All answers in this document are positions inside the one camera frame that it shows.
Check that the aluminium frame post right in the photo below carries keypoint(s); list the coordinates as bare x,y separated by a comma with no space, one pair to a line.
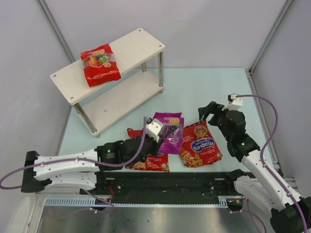
271,34

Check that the red matryoshka candy bag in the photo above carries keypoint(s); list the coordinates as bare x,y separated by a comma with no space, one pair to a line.
198,146
152,163

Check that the red fruit candy bag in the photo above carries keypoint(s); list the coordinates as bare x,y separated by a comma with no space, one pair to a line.
100,65

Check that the purple grape candy bag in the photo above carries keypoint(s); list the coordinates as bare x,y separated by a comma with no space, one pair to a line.
172,132

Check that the red matryoshka candy bag right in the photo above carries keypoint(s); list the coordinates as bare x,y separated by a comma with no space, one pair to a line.
198,146

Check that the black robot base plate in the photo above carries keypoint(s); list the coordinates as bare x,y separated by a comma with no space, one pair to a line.
119,183

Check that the red matryoshka candy bag left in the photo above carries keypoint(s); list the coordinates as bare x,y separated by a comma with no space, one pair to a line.
152,163

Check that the aluminium frame post left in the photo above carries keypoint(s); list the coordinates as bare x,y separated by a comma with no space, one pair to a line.
55,29

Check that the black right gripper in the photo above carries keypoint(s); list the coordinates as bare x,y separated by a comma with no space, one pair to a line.
214,115

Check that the grey slotted cable duct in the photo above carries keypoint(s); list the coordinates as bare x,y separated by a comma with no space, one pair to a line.
213,202

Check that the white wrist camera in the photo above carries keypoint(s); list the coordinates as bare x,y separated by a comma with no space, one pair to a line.
154,129
234,103

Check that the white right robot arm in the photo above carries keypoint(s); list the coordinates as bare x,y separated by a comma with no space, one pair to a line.
289,211

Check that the aluminium frame post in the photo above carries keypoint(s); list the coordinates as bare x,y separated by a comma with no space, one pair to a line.
55,29
271,34

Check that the light wooden two-tier shelf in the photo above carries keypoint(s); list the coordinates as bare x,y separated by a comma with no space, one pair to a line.
139,57

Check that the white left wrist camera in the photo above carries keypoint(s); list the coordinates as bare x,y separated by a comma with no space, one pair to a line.
154,129

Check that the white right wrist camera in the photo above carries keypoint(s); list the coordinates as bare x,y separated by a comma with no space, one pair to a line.
234,103

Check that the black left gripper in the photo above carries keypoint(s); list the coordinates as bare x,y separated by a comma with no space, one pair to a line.
150,143

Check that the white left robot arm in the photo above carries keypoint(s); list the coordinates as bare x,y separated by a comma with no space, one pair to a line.
79,170

